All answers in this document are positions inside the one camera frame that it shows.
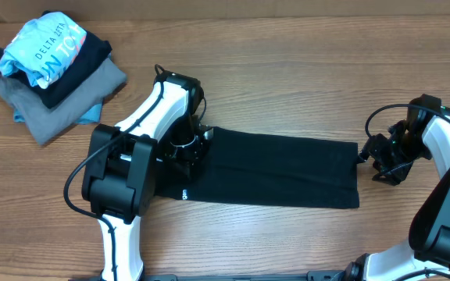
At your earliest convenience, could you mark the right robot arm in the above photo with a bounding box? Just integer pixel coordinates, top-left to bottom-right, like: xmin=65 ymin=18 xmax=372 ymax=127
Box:
xmin=338 ymin=94 xmax=450 ymax=281

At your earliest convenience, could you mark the black folded shirt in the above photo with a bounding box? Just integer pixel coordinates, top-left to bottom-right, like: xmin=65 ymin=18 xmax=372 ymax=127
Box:
xmin=0 ymin=30 xmax=112 ymax=108

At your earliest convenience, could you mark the grey folded shirt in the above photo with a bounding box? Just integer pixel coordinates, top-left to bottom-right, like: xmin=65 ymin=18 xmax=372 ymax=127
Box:
xmin=0 ymin=59 xmax=127 ymax=145

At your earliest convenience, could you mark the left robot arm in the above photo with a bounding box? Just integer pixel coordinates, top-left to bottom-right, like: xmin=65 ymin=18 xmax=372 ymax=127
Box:
xmin=81 ymin=67 xmax=213 ymax=280

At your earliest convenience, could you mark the black polo shirt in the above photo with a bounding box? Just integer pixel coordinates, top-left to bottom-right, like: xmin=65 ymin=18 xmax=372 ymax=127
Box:
xmin=155 ymin=127 xmax=359 ymax=209

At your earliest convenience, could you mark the light blue printed folded shirt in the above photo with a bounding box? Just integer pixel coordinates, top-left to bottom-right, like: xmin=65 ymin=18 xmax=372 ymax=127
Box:
xmin=0 ymin=12 xmax=87 ymax=89

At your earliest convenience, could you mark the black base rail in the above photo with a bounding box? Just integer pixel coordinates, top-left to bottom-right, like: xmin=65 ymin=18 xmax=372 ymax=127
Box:
xmin=139 ymin=270 xmax=345 ymax=281

